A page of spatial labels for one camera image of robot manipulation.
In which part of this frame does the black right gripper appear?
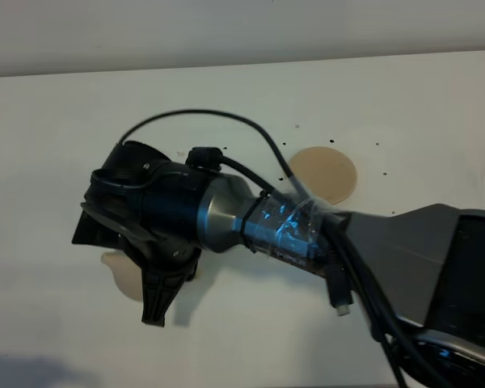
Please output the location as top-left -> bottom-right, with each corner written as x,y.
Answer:
83,141 -> 210,327

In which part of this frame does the tan teapot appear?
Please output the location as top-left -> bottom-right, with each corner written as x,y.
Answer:
101,251 -> 143,302

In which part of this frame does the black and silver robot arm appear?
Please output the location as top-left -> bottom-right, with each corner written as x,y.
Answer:
73,141 -> 485,387

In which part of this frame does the tan teapot saucer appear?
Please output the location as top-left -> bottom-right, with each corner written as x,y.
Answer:
289,146 -> 357,205

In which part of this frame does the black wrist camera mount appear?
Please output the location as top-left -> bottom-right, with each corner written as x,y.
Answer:
72,202 -> 122,250

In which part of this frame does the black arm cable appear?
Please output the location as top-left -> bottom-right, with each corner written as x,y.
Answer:
116,108 -> 485,388

